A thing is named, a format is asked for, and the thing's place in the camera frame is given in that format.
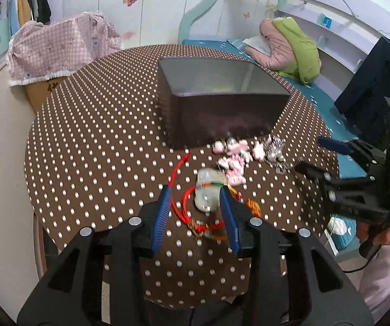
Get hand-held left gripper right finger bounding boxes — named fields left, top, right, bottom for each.
left=219, top=186, right=374, bottom=326

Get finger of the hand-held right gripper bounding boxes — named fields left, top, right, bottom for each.
left=295, top=161, right=390, bottom=223
left=318, top=137, right=387, bottom=177

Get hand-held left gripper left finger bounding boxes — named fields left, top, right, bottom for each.
left=16, top=185, right=173, bottom=326

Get red cord bracelet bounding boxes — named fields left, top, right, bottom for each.
left=169, top=153, right=261, bottom=242

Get pink charm chain bracelet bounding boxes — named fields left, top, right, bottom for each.
left=213, top=138, right=267, bottom=186

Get grey metal tin box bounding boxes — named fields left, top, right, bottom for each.
left=157, top=56, right=291, bottom=150

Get silver pearl jewelry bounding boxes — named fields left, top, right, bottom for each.
left=264, top=135, right=295, bottom=174

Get person's right hand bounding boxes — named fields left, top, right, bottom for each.
left=356, top=223, right=373, bottom=244

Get blue cloud rug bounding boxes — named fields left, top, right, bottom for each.
left=326, top=215, right=357, bottom=252

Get dark navy hanging jacket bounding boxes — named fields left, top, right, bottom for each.
left=334, top=36, right=390, bottom=150

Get person's pink trousers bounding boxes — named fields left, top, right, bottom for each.
left=360, top=224, right=390, bottom=320

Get pink and green quilt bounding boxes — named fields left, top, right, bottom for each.
left=259, top=16, right=322, bottom=84

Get white pillow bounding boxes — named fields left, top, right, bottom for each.
left=242, top=36, right=273, bottom=57

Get brown cardboard box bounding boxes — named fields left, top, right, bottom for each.
left=25, top=76, right=70, bottom=112

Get cream cabinet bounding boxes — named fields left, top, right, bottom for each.
left=0, top=54, right=46, bottom=279

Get pink checked cloth cover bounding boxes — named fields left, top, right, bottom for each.
left=6, top=11, right=124, bottom=87

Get white wardrobe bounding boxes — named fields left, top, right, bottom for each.
left=62, top=0, right=216, bottom=50

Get tan hanging garment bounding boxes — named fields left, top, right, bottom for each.
left=16, top=0, right=32, bottom=26

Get white wall shelves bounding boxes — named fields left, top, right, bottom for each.
left=276, top=0, right=386, bottom=75

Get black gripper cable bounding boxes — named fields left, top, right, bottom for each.
left=342, top=255, right=375, bottom=274

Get teal bunk bed frame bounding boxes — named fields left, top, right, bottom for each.
left=178, top=0, right=390, bottom=46

